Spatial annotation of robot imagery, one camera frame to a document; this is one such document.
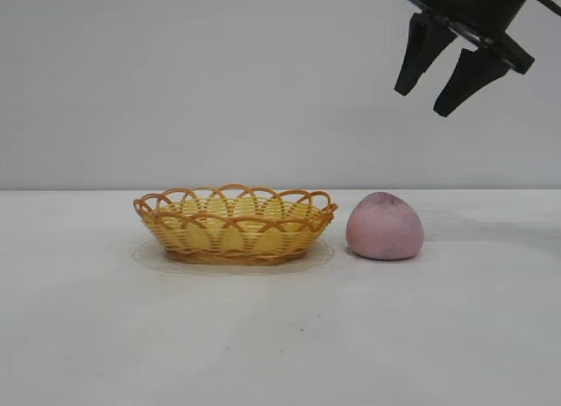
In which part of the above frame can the pink peach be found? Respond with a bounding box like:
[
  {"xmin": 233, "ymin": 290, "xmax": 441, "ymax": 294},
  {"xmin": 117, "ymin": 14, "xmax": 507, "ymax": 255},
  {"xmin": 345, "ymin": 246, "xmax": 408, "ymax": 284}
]
[{"xmin": 345, "ymin": 190, "xmax": 425, "ymax": 261}]

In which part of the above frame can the yellow woven wicker basket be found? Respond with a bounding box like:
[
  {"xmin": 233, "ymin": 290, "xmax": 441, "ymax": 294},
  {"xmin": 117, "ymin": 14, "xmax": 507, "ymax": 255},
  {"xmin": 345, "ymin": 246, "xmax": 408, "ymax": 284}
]
[{"xmin": 132, "ymin": 182, "xmax": 339, "ymax": 267}]

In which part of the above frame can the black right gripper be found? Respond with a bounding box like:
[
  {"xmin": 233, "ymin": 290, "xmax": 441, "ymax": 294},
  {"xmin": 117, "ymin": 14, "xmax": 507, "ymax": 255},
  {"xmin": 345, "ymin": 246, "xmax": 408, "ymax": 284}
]
[{"xmin": 394, "ymin": 0, "xmax": 536, "ymax": 117}]

